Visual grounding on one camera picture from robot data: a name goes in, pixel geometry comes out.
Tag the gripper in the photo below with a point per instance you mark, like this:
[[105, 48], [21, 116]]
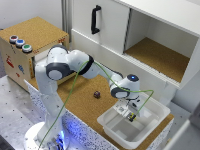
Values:
[[125, 107]]

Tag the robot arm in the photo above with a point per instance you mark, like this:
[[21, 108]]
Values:
[[46, 86]]

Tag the yellow block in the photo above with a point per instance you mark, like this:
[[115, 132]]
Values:
[[132, 117]]

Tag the purple block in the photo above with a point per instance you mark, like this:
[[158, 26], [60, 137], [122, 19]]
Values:
[[96, 94]]

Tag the white plastic box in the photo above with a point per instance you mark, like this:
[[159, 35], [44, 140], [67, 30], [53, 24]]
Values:
[[150, 123]]

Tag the white sliding door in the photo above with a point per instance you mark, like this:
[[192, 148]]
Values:
[[113, 23]]

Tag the white cabinet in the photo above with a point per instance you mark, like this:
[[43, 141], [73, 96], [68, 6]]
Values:
[[150, 20]]

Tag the green button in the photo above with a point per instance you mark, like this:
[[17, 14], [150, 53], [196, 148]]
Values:
[[26, 47]]

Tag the blue button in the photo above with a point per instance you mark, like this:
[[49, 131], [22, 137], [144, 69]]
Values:
[[20, 42]]

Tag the red button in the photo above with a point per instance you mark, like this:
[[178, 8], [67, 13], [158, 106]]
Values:
[[13, 38]]

